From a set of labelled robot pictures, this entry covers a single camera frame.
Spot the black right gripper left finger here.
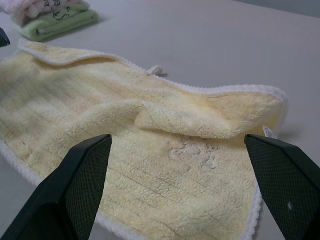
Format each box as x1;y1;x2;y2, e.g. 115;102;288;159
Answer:
0;133;113;240

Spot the folded pink towel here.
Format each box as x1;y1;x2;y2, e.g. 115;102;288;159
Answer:
0;0;91;25

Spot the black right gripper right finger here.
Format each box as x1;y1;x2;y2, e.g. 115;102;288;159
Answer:
244;133;320;240

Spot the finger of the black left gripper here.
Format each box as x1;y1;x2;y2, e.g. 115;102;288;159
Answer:
0;27;11;48

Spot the yellow fleece towel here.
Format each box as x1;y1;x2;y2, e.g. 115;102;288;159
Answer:
0;38;288;240

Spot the folded green towel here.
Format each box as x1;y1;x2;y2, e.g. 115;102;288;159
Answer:
12;8;99;41

